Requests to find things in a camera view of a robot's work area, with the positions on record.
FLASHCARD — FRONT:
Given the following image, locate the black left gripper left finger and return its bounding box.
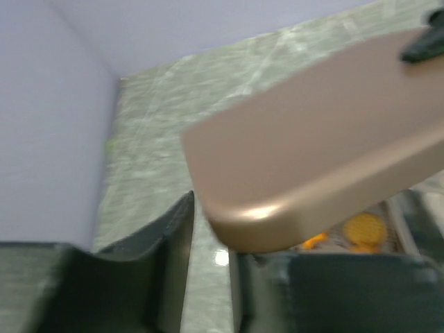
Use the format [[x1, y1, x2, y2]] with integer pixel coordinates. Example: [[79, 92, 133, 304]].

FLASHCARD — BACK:
[[1, 192, 194, 333]]

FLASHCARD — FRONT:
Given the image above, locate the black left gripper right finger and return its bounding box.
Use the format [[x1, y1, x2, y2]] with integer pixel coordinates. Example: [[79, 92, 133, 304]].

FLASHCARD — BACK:
[[229, 251, 443, 332]]

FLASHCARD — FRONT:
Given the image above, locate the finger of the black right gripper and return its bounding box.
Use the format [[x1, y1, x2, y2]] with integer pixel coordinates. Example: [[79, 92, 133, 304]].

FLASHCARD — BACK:
[[400, 7, 443, 64]]

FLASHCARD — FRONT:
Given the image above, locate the orange fish cookie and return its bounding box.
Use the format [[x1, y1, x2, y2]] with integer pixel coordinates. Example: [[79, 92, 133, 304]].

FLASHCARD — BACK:
[[301, 232, 329, 250]]

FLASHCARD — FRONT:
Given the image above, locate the round sandwich cookie green top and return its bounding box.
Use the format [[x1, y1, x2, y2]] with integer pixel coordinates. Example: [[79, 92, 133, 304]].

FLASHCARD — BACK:
[[343, 212, 387, 246]]

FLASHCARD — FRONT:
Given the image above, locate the rose gold tin lid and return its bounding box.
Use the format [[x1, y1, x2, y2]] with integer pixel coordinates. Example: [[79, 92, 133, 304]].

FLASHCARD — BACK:
[[181, 29, 443, 253]]

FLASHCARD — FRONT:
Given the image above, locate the stainless steel tray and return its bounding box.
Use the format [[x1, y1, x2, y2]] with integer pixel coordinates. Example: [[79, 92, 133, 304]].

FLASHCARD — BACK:
[[385, 173, 443, 265]]

